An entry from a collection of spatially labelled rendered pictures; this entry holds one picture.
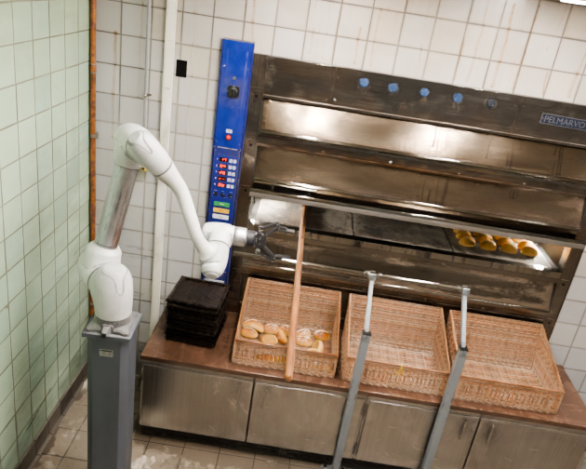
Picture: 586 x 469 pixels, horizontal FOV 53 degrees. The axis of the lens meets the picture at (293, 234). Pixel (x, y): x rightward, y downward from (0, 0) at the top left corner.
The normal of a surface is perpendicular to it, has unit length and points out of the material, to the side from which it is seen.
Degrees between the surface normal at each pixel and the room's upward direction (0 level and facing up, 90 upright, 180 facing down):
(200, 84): 90
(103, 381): 90
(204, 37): 90
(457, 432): 90
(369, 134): 70
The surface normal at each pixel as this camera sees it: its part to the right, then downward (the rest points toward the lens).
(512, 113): -0.07, 0.40
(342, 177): -0.01, 0.07
